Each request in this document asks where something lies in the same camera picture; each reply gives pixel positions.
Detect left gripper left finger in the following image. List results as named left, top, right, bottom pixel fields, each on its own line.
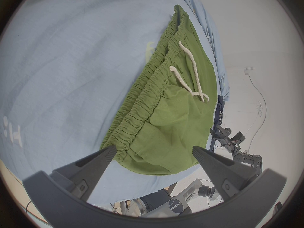
left=51, top=146, right=117, bottom=200

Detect dark blue printed T-shirt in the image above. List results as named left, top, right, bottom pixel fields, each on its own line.
left=213, top=95, right=226, bottom=130

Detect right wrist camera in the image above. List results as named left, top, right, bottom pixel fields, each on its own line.
left=231, top=132, right=246, bottom=144

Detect bed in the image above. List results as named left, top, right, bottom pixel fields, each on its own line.
left=0, top=0, right=269, bottom=207

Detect green shorts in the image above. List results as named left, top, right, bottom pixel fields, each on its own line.
left=100, top=4, right=220, bottom=176

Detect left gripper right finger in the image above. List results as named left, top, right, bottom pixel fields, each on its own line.
left=192, top=146, right=258, bottom=202

